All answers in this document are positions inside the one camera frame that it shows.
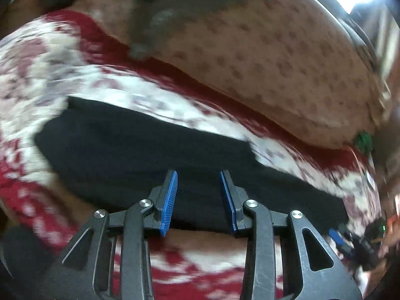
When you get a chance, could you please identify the black knit pants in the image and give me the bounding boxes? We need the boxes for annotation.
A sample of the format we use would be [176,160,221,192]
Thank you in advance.
[33,97,349,234]

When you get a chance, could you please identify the green item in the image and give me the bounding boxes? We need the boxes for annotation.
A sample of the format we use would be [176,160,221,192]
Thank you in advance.
[353,131,374,156]

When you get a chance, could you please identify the beige floral quilt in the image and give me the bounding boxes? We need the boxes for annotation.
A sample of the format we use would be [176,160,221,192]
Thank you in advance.
[78,0,387,150]

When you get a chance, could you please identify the white red floral blanket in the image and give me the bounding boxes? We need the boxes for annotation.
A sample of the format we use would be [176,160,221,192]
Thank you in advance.
[0,9,385,300]

